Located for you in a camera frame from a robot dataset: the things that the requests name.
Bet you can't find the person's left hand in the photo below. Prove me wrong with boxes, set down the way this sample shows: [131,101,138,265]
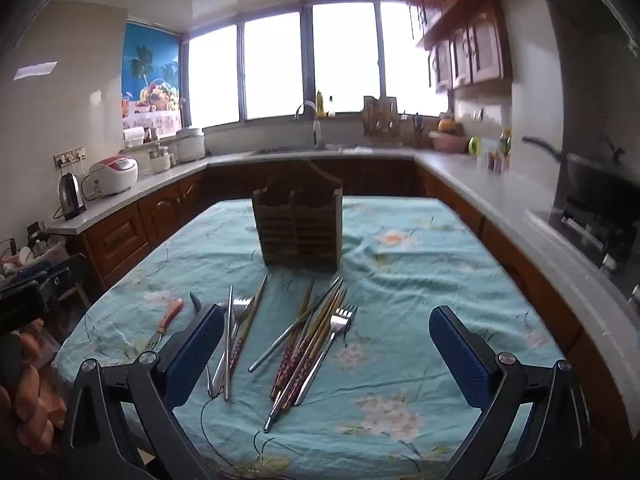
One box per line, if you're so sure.
[15,321,56,453]

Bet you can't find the black wok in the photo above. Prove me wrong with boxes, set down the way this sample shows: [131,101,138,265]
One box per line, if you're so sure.
[521,136,640,203]

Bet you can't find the teal floral tablecloth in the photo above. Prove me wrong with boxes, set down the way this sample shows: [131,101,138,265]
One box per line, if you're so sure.
[52,196,568,480]

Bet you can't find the red-patterned wooden chopstick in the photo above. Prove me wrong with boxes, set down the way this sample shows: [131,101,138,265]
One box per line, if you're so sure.
[231,275,268,368]

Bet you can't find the black gas stove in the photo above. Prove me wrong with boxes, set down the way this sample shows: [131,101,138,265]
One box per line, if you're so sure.
[547,194,640,273]

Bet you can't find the palm and fruit wall poster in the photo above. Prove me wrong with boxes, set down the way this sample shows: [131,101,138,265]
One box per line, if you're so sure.
[121,22,182,133]

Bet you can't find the wooden upper cabinets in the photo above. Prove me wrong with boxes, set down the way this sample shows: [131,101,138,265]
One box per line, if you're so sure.
[400,0,517,92]

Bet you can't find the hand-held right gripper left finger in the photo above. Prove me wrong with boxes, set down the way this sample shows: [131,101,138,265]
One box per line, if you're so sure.
[62,304,226,480]

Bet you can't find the metal chopstick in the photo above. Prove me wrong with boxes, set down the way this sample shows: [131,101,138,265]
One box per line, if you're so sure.
[224,285,234,402]
[263,287,348,433]
[248,276,342,373]

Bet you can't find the grey kitchen countertop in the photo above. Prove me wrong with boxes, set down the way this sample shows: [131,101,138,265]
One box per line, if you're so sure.
[47,149,640,393]

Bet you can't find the pink basin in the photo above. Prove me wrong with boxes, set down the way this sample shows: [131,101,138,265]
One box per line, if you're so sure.
[429,131,470,154]

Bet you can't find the steel electric kettle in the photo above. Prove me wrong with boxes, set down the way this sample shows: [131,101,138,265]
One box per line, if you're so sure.
[56,172,87,221]

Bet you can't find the chrome faucet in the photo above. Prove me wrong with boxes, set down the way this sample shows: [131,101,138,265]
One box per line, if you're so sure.
[294,101,324,150]

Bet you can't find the bundle of wooden chopsticks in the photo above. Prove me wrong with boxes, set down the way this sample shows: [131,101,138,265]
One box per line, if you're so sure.
[270,280,348,413]

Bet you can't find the metal fork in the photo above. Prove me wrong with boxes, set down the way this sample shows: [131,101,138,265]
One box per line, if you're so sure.
[220,296,256,386]
[294,304,359,407]

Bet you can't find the orange handled fork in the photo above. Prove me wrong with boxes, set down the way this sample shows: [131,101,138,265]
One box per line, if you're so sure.
[144,298,184,356]

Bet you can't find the kitchen window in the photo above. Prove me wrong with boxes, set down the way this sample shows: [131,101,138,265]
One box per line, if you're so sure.
[186,2,451,128]

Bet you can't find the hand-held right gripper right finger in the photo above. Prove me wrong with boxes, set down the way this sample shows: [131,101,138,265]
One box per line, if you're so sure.
[429,305,593,480]

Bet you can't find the wall power outlet strip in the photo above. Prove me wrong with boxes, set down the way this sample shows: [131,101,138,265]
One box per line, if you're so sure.
[53,147,86,169]

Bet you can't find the wooden utensil holder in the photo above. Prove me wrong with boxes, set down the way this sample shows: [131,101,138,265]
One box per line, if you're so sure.
[251,160,344,272]

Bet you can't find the red and white rice cooker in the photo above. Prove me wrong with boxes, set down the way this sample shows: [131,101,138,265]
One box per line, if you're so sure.
[82,156,139,199]

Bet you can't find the seasoning bottles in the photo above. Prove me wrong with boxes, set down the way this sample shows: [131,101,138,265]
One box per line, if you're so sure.
[487,129,514,174]

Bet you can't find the range hood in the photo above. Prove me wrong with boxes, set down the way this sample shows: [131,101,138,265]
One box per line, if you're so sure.
[525,0,640,66]

